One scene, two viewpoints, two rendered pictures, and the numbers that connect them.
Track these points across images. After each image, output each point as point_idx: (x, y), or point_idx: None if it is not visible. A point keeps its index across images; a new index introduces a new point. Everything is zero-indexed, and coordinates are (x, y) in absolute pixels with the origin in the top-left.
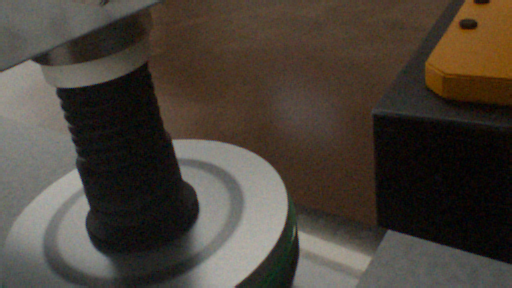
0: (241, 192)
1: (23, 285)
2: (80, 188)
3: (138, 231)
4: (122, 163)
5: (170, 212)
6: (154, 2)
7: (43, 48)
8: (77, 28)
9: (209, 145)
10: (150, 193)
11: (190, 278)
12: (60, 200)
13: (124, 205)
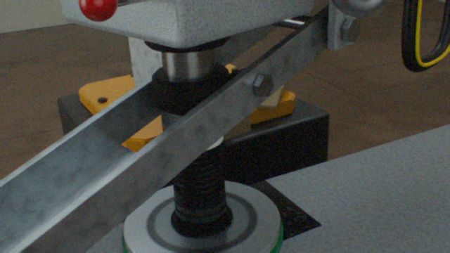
0: None
1: None
2: (148, 235)
3: (221, 218)
4: (220, 181)
5: None
6: (274, 91)
7: (236, 122)
8: (250, 109)
9: (167, 189)
10: (225, 193)
11: (261, 216)
12: (151, 243)
13: (223, 203)
